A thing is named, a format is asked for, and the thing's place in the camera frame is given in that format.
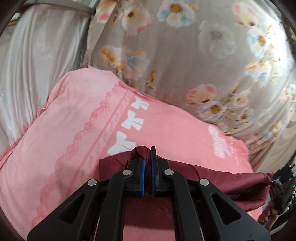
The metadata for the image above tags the person's right hand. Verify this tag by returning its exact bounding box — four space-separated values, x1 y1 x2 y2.
257 202 278 231

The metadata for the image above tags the silver satin sheet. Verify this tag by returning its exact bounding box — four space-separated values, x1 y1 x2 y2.
1 1 96 150

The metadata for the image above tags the grey floral bed cover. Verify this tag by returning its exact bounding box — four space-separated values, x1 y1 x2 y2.
85 1 295 172

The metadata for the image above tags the pink blanket with bows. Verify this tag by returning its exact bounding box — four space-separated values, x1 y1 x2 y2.
0 66 265 241

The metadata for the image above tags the maroon quilted down jacket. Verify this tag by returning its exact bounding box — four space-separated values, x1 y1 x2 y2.
99 146 271 228

